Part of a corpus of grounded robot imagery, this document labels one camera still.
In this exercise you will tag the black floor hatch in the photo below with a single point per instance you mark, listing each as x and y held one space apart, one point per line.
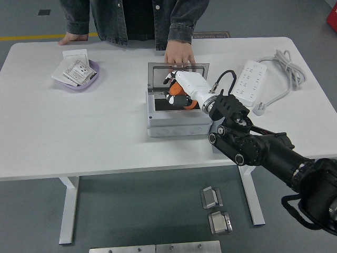
44 12

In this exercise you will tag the white power strip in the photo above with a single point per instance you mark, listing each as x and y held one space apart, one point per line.
250 79

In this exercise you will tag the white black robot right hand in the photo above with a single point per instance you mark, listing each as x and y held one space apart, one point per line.
194 84

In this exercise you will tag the purple tray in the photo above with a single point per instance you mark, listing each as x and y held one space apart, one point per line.
96 69

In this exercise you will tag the yellow floor tape line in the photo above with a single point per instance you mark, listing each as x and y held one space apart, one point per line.
26 38

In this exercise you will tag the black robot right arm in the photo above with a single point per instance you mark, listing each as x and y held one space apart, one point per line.
263 150

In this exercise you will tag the person's left hand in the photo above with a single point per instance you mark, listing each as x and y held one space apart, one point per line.
179 54

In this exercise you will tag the person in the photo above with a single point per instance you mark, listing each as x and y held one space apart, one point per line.
137 18

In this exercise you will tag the grey electrical box clear lid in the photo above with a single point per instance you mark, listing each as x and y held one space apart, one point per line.
179 124

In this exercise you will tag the tall metal plate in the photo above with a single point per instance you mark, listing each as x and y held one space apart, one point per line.
188 247

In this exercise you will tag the person's left forearm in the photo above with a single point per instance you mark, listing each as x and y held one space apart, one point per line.
184 29

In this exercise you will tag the person's right forearm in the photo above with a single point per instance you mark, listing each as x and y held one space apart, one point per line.
76 21

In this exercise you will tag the plain white switch panel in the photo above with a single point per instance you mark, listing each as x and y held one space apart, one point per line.
75 54

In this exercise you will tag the long metal plate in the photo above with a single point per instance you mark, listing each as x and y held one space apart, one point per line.
121 249

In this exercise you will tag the large grey metal block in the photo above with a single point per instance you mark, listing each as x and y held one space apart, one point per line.
219 224

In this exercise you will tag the person's right hand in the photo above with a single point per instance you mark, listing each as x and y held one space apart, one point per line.
73 37

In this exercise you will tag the orange cylinder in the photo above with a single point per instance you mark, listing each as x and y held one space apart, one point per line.
176 89

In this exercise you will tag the red object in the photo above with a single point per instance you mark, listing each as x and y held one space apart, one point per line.
332 18

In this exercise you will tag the grey cube with round hole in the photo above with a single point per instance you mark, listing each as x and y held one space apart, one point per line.
214 150

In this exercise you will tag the printed white socket panel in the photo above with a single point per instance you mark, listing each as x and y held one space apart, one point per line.
79 71

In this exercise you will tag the brown floor sign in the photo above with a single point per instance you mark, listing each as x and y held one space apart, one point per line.
210 36

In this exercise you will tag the white table leg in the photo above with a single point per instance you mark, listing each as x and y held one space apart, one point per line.
256 210
69 210

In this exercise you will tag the small grey metal block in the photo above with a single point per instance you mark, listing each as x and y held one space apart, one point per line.
210 197

